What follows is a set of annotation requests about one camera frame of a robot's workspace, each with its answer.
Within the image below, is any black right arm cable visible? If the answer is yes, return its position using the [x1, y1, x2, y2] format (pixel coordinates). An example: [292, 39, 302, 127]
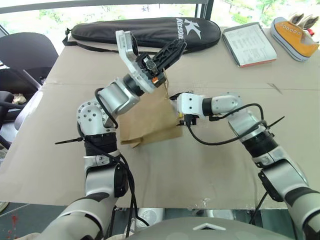
[186, 103, 268, 147]

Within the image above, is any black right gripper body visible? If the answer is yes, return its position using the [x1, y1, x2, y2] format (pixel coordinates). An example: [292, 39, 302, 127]
[169, 92, 198, 127]

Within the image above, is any small beige object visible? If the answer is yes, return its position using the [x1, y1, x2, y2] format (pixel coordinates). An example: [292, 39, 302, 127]
[12, 92, 27, 106]

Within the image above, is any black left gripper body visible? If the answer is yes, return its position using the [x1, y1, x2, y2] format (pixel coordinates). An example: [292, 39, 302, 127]
[136, 54, 168, 88]

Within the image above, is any grey robot torso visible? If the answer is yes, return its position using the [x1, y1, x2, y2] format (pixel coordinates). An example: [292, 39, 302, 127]
[107, 216, 301, 240]

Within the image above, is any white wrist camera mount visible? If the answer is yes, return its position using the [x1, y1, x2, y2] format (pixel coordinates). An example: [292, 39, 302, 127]
[177, 92, 205, 118]
[115, 29, 168, 94]

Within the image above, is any yellow canvas sneaker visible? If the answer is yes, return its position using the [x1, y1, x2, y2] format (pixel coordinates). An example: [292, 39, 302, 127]
[270, 16, 320, 62]

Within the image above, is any white grey book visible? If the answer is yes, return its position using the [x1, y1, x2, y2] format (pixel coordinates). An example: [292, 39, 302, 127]
[221, 22, 278, 69]

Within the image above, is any brown cardboard table cover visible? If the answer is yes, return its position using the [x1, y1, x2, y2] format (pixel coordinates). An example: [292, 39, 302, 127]
[0, 26, 320, 210]

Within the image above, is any black office chair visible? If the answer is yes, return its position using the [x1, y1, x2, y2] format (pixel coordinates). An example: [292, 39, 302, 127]
[0, 31, 60, 151]

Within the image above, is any black racket bag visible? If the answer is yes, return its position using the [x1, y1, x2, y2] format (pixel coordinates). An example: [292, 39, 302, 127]
[62, 16, 222, 54]

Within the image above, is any brown paper bag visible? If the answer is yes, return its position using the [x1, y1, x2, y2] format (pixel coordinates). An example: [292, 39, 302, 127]
[119, 70, 184, 149]

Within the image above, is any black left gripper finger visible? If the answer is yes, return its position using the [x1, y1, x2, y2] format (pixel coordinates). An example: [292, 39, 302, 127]
[158, 46, 187, 73]
[152, 39, 188, 65]

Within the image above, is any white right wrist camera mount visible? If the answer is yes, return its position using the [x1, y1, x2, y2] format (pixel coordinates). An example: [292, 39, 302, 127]
[177, 92, 205, 118]

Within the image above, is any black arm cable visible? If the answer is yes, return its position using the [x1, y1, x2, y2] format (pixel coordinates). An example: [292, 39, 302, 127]
[94, 87, 151, 238]
[186, 103, 268, 147]

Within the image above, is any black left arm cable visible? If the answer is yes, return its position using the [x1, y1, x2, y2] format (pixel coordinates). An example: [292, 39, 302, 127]
[94, 87, 151, 238]

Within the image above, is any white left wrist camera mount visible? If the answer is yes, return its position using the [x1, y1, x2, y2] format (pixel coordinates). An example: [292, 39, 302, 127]
[115, 29, 168, 94]

